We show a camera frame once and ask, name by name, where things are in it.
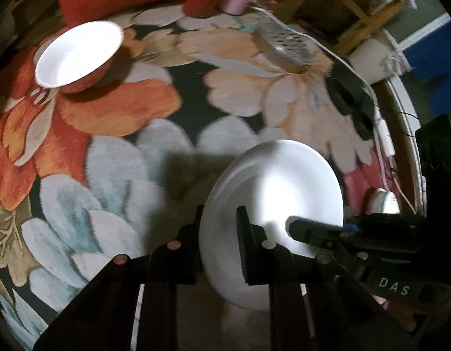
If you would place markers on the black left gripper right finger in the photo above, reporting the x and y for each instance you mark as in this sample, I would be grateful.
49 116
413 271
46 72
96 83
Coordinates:
264 262

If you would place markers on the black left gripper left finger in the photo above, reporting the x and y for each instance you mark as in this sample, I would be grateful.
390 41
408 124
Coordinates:
176 262

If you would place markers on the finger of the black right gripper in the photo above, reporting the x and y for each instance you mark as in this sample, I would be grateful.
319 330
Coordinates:
307 237

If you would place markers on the white plate with blue flowers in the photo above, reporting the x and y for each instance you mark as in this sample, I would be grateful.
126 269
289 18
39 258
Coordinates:
382 201

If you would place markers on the plain white plate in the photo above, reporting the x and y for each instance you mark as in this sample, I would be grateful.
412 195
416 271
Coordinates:
276 181

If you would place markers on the white power strip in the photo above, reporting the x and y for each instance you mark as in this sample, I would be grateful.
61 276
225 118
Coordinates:
384 134

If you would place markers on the white trash bin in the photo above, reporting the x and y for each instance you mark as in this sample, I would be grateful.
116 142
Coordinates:
379 57

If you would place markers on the round perforated metal tin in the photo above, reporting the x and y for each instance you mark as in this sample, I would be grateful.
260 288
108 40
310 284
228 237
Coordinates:
283 47

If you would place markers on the red bowl white inside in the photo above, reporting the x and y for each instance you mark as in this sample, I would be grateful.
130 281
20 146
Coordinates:
80 57

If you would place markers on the wooden chair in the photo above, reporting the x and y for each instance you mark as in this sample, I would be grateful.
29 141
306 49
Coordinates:
341 24

